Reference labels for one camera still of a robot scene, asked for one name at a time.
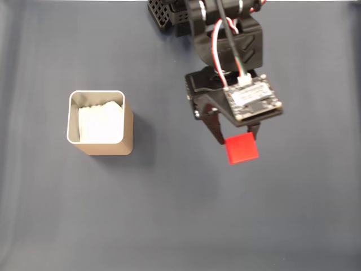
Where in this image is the red cube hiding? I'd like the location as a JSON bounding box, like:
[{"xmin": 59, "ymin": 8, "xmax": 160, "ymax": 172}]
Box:
[{"xmin": 224, "ymin": 132, "xmax": 259, "ymax": 165}]

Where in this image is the tan metal box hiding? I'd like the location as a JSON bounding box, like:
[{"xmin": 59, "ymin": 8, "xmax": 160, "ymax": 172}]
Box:
[{"xmin": 66, "ymin": 90, "xmax": 134, "ymax": 156}]

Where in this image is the white tissue paper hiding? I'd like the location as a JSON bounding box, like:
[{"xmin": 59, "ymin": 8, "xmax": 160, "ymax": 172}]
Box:
[{"xmin": 78, "ymin": 100, "xmax": 124, "ymax": 143}]

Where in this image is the camera circuit board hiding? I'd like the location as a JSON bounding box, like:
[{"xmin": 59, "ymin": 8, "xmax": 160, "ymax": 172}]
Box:
[{"xmin": 223, "ymin": 73, "xmax": 283, "ymax": 123}]

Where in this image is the red white servo cable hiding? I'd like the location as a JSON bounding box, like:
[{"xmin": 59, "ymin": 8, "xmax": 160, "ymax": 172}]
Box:
[{"xmin": 197, "ymin": 0, "xmax": 268, "ymax": 88}]

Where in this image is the black camera cable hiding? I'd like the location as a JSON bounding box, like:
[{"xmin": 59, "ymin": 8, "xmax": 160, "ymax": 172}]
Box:
[{"xmin": 215, "ymin": 0, "xmax": 250, "ymax": 79}]

